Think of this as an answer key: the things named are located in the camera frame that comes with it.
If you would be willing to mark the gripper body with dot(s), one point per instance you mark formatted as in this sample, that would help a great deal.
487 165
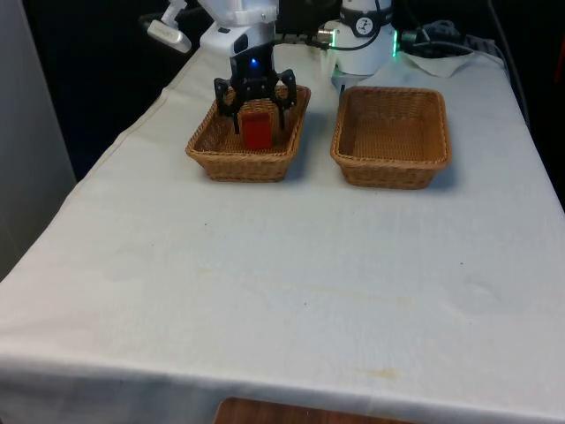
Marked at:
252 73

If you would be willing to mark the red cube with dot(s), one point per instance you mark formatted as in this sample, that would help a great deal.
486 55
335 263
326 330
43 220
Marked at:
256 130

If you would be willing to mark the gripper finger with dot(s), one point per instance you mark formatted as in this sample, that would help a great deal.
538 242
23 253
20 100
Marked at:
290 95
223 99

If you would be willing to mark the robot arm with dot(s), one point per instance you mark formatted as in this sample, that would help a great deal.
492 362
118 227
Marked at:
366 53

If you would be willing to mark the grey cabinet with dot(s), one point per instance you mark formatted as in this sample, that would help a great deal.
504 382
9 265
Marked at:
31 132

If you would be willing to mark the wicker basket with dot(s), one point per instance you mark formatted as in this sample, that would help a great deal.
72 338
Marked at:
393 132
247 165

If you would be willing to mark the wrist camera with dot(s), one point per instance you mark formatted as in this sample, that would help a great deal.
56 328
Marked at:
170 35

